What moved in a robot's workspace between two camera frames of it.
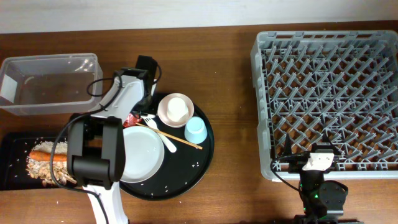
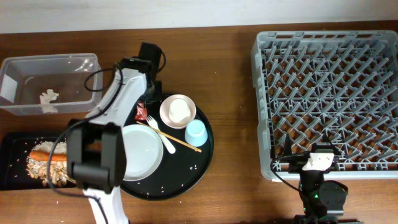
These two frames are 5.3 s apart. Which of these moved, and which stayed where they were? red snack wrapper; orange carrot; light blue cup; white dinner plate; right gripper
Moved: red snack wrapper
Stayed: light blue cup; right gripper; orange carrot; white dinner plate
